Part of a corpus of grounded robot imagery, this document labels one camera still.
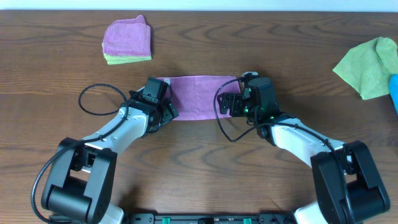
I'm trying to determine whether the purple microfiber cloth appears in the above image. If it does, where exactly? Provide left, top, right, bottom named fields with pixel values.
left=160, top=75, right=241, bottom=121

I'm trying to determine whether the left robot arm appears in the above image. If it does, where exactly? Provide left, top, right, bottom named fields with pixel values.
left=30, top=81, right=178, bottom=223

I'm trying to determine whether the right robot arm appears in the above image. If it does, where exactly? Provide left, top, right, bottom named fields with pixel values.
left=243, top=77, right=391, bottom=223

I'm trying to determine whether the folded green cloth under stack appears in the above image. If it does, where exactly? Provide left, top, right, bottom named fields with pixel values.
left=102, top=42, right=152, bottom=65

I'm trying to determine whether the folded purple cloth on stack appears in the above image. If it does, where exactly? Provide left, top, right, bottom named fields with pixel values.
left=103, top=15, right=151, bottom=57

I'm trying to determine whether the crumpled green cloth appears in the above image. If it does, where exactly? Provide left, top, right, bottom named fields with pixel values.
left=333, top=37, right=397, bottom=100

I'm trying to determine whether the blue object at edge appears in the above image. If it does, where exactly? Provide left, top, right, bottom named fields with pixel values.
left=388, top=74, right=398, bottom=114

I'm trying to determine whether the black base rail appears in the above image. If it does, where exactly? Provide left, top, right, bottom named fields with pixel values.
left=122, top=213, right=296, bottom=224

